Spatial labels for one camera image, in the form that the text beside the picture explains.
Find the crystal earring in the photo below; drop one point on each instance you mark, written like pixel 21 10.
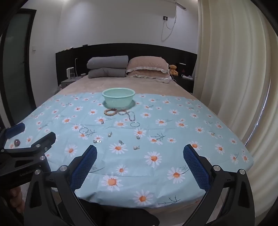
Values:
pixel 97 141

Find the black headboard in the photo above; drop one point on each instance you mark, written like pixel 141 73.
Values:
pixel 152 50

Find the white power strip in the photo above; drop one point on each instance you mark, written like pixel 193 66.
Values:
pixel 186 76

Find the beige frilled pillow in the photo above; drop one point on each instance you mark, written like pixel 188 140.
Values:
pixel 149 74
pixel 147 63

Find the folded grey duvet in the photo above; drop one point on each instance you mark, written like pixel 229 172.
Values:
pixel 107 62
pixel 106 73

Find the thin dark bangle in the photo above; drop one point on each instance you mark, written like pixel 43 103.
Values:
pixel 130 124

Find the brown teddy bear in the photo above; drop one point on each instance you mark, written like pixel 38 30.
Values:
pixel 173 70

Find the black nightstand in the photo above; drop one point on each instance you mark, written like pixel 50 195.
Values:
pixel 186 84

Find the white headphones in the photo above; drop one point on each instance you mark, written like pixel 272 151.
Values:
pixel 165 80

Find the cream curtain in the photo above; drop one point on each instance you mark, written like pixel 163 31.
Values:
pixel 228 76

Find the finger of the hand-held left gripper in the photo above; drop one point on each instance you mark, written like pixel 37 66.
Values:
pixel 43 142
pixel 15 129

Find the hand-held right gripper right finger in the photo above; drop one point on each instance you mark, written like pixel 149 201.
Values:
pixel 195 168

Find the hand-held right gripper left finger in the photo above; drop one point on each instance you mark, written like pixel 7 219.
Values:
pixel 84 168

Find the white air conditioner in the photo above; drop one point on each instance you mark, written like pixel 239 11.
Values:
pixel 173 3

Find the green plastic basket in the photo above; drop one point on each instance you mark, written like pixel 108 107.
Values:
pixel 118 98

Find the grey nightstand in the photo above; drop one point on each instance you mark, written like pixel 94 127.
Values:
pixel 69 82

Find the person's left hand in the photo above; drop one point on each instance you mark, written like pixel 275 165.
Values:
pixel 15 196

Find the daisy print blue cloth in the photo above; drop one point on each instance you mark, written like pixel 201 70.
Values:
pixel 173 134

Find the bed with beige blanket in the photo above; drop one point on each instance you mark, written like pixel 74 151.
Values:
pixel 130 83

